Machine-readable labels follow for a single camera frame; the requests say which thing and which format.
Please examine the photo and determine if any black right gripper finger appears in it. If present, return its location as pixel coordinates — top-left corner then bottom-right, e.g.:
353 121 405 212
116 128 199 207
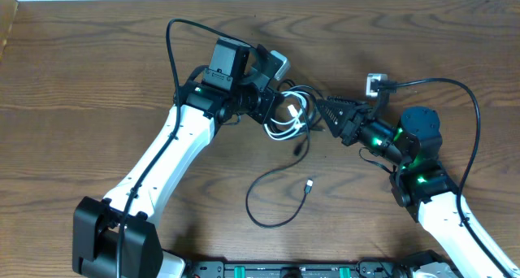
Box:
328 96 371 107
316 98 358 138

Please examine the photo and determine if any white usb cable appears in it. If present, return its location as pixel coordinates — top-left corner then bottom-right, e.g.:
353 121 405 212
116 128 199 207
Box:
262 89 313 141

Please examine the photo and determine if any black usb cable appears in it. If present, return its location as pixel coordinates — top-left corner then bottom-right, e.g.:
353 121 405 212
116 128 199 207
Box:
245 79 326 229

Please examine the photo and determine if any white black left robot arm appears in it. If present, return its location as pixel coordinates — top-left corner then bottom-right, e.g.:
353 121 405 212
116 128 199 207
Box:
72 37 290 277

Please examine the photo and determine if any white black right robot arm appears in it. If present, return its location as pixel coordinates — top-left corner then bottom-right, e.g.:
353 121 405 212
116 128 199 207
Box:
317 97 519 277

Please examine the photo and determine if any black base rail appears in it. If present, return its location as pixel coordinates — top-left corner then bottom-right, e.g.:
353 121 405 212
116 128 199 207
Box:
181 259 461 278

